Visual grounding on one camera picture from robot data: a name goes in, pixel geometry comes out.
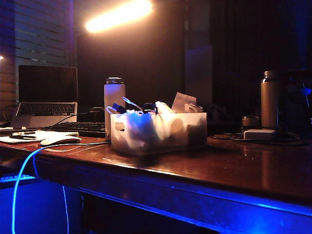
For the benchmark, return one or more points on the liquid glue bottle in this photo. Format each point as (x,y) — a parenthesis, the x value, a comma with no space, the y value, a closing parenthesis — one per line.
(163,107)

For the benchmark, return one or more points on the translucent plastic storage box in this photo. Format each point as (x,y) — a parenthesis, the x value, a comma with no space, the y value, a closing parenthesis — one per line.
(146,141)

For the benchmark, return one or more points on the blue plug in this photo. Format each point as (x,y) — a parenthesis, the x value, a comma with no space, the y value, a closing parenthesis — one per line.
(119,108)

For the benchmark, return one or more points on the white water bottle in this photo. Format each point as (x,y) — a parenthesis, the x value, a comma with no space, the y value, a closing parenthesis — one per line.
(114,97)

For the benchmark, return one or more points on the dark round object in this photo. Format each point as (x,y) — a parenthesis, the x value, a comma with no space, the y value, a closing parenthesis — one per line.
(97,114)

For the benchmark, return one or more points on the black keyboard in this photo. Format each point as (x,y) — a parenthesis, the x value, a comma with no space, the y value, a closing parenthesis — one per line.
(78,128)

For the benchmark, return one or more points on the small metal cup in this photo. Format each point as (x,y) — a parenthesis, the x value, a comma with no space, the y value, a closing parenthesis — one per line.
(251,121)

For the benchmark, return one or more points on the white computer mouse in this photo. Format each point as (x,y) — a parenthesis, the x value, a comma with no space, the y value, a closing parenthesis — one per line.
(61,140)

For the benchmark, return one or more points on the white power adapter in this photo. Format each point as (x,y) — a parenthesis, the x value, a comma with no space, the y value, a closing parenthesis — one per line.
(259,134)

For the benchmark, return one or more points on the bright tube light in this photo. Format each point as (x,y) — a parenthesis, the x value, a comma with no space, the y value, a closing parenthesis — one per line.
(119,15)

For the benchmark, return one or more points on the white paper sheets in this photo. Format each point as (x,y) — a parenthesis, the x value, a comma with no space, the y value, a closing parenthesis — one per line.
(46,134)

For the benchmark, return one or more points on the brown metal thermos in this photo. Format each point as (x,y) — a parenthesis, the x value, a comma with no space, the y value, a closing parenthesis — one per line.
(269,102)

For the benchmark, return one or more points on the silver laptop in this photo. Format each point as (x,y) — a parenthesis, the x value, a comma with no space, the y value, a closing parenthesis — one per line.
(46,85)

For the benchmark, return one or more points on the black pen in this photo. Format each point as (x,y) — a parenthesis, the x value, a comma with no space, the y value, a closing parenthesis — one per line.
(22,137)

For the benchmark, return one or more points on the slatted window blind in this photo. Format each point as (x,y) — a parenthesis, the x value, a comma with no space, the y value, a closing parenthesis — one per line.
(39,36)

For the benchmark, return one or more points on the backlit keyboard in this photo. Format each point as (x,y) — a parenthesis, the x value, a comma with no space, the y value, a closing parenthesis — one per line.
(12,177)

